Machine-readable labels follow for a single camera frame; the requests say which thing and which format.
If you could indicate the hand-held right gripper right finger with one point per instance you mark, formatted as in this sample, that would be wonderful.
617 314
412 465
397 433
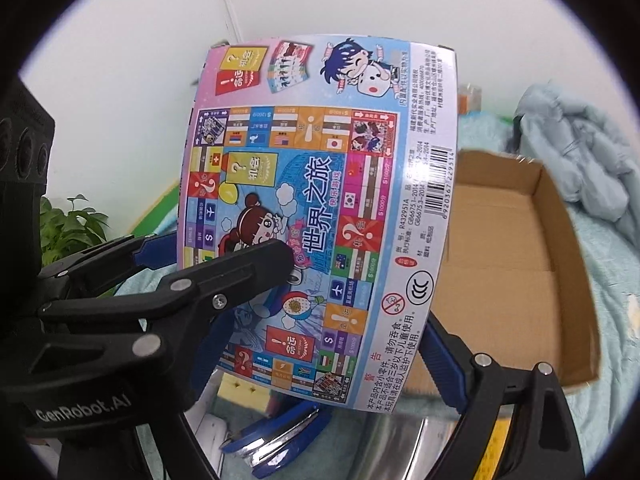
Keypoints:
442 355

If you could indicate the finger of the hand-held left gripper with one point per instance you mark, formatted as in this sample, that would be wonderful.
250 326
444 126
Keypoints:
152 254
240 267

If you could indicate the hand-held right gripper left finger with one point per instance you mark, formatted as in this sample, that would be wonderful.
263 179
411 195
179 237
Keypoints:
212 355

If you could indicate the stainless steel canister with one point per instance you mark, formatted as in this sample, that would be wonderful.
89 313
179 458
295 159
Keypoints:
400 445

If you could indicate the yellow can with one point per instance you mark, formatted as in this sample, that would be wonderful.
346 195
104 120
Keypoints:
495 440

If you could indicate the brown cardboard box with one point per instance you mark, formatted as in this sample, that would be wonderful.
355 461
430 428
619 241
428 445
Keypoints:
505 240

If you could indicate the colourful board game box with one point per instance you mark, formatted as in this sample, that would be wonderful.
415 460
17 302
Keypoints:
320 160

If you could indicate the yellow cube box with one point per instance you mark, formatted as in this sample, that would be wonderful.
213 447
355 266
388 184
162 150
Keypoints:
245 390

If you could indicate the potted green plant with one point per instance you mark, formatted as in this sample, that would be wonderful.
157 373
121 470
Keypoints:
70 230

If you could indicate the blue stapler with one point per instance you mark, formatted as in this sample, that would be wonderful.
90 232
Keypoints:
280 435

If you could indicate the teal bed blanket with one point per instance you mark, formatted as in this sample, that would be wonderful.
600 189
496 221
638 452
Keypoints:
615 270

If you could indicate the light blue quilted jacket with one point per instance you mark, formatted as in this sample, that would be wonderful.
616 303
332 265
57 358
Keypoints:
575 150

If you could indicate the small orange box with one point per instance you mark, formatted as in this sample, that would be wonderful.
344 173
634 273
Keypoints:
470 102

